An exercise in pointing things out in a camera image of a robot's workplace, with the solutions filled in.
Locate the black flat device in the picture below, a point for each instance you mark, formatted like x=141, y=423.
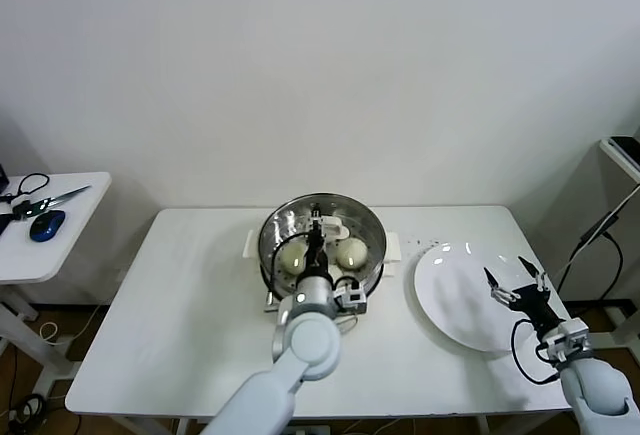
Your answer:
x=627, y=147

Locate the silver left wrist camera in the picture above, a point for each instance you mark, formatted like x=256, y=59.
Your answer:
x=350, y=299

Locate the large white plate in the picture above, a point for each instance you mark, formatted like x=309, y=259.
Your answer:
x=450, y=305

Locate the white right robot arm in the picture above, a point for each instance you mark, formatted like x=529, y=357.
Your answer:
x=595, y=390

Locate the white steamed baozi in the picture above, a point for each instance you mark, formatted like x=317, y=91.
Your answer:
x=291, y=260
x=352, y=254

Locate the blue computer mouse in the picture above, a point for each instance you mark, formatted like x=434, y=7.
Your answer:
x=47, y=225

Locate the small white side table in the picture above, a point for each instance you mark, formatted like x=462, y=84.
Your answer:
x=75, y=245

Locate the metal scissors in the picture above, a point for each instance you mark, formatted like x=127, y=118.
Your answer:
x=70, y=195

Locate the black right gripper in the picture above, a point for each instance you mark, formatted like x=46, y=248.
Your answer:
x=535, y=305

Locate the white electric cooking pot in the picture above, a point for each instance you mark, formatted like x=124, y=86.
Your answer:
x=389, y=270

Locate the stainless steel steamer basket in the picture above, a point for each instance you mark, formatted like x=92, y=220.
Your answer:
x=395, y=247

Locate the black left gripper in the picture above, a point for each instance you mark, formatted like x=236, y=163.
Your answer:
x=316, y=255

